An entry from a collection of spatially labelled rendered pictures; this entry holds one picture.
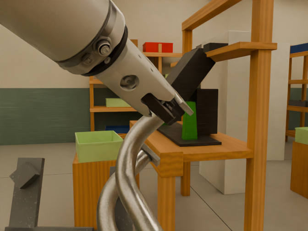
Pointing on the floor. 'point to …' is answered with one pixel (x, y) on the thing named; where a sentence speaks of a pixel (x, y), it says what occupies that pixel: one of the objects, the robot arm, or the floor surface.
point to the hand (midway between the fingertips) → (164, 105)
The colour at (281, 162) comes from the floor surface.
